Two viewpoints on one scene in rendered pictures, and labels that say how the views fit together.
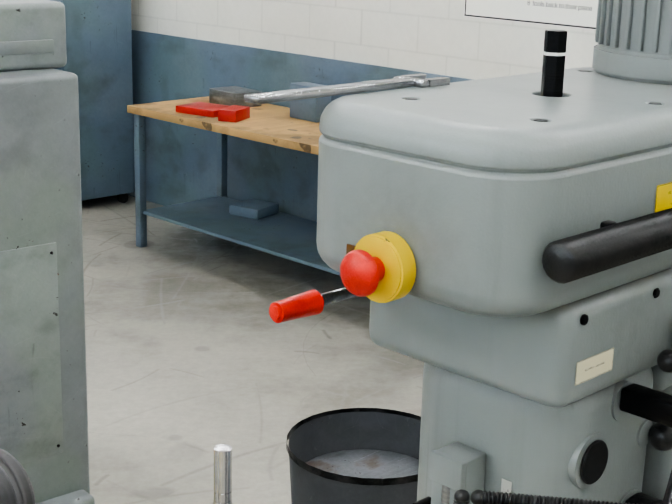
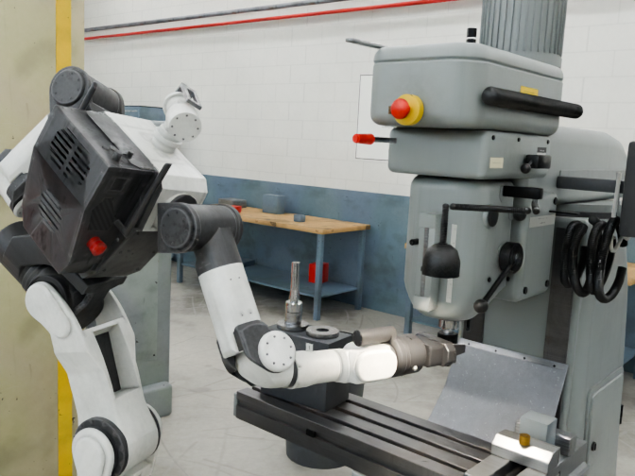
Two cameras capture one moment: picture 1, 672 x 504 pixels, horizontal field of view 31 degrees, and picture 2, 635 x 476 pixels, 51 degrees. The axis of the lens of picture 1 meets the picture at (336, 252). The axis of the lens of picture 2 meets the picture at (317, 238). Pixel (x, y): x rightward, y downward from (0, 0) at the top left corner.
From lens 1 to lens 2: 0.53 m
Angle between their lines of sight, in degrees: 8
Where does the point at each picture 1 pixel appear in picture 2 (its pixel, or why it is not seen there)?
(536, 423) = (469, 195)
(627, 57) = not seen: hidden behind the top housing
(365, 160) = (399, 66)
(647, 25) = (505, 39)
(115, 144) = not seen: hidden behind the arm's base
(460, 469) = (435, 217)
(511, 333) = (460, 147)
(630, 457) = (506, 223)
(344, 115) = (388, 49)
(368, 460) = not seen: hidden behind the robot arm
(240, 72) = (234, 191)
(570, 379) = (488, 164)
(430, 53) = (337, 178)
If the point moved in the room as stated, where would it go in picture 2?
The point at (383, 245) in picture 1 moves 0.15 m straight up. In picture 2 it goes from (409, 97) to (415, 17)
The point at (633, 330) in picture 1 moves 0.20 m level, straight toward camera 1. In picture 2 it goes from (510, 153) to (521, 154)
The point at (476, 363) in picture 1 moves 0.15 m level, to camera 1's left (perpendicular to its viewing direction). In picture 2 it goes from (442, 165) to (371, 161)
